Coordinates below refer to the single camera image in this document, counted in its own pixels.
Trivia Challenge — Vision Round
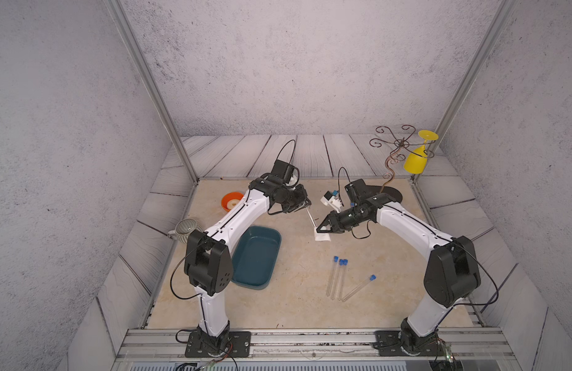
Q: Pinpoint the aluminium front rail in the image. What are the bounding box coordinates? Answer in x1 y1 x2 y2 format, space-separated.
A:
116 327 520 370

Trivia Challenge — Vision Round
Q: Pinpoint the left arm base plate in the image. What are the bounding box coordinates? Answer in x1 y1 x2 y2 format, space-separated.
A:
185 328 252 359

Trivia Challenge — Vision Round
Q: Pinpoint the black metal cup stand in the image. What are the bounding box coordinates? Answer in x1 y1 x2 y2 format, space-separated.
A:
368 124 435 205

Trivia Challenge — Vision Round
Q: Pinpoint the orange bowl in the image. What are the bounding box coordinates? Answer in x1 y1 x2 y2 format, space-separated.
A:
221 192 244 212

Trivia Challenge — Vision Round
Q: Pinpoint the yellow plastic goblet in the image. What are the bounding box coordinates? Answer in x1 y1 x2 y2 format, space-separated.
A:
403 130 439 175

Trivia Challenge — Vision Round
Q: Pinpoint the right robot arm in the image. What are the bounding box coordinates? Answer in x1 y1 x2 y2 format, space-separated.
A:
316 193 481 356

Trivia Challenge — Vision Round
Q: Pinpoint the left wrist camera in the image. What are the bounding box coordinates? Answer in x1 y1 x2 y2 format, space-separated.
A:
268 159 299 188

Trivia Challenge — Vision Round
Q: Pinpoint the teal plastic tray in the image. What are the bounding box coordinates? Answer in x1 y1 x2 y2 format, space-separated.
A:
232 226 282 290

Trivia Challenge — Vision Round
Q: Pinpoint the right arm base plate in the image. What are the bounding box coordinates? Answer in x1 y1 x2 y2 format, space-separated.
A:
372 330 445 357

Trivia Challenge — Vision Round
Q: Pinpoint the test tube blue cap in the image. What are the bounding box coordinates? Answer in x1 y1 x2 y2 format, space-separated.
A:
326 256 339 297
341 275 376 302
330 259 348 300
305 206 320 241

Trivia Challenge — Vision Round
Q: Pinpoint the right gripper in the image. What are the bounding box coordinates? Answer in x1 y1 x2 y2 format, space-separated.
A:
314 206 366 234

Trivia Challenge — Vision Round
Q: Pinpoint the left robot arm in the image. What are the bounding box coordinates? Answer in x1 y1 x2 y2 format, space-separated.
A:
184 176 311 351

